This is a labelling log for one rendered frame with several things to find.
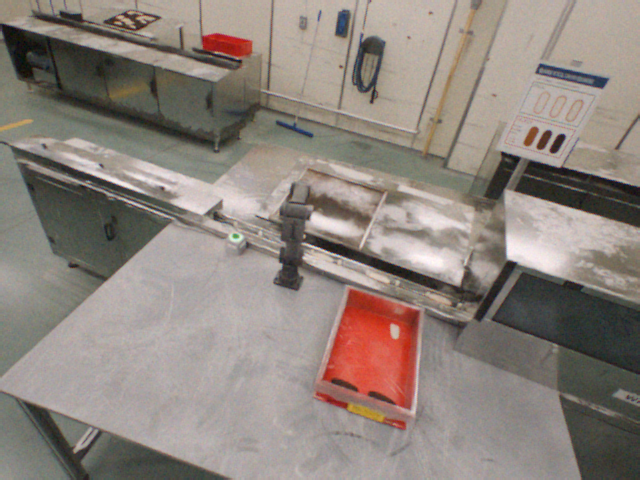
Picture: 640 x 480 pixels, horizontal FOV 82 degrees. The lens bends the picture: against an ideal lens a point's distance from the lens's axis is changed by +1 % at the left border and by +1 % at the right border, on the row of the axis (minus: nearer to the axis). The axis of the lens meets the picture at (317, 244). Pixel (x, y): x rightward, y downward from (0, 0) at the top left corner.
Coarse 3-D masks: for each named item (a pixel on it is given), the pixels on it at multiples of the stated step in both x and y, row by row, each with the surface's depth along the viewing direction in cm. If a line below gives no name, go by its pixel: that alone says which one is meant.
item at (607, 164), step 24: (576, 144) 326; (480, 168) 375; (504, 168) 281; (528, 168) 274; (552, 168) 279; (576, 168) 265; (600, 168) 275; (624, 168) 286; (480, 192) 321; (528, 192) 283; (552, 192) 277; (576, 192) 271; (600, 192) 265; (624, 192) 262; (600, 216) 273; (624, 216) 268
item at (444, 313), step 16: (32, 160) 204; (64, 176) 201; (112, 192) 193; (144, 208) 190; (192, 224) 184; (208, 224) 181; (256, 240) 177; (272, 256) 175; (304, 256) 172; (320, 272) 169; (336, 272) 167; (352, 272) 168; (368, 288) 163; (384, 288) 163; (416, 304) 158; (432, 304) 159; (448, 320) 156
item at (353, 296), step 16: (352, 288) 152; (352, 304) 156; (368, 304) 153; (384, 304) 151; (400, 304) 148; (336, 320) 137; (400, 320) 154; (416, 320) 147; (336, 336) 136; (416, 336) 138; (416, 352) 131; (320, 368) 120; (416, 368) 126; (320, 384) 116; (416, 384) 121; (352, 400) 116; (368, 400) 114; (416, 400) 116; (384, 416) 115; (400, 416) 113
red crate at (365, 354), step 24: (360, 312) 155; (360, 336) 145; (384, 336) 147; (408, 336) 149; (336, 360) 135; (360, 360) 137; (384, 360) 138; (408, 360) 140; (360, 384) 129; (384, 384) 130
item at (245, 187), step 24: (264, 144) 271; (240, 168) 238; (264, 168) 243; (288, 168) 247; (360, 168) 262; (216, 192) 212; (240, 192) 216; (264, 192) 220; (432, 192) 249; (456, 192) 254; (240, 216) 197; (480, 216) 232; (312, 240) 190; (384, 264) 183; (408, 288) 171; (432, 288) 174; (456, 288) 176
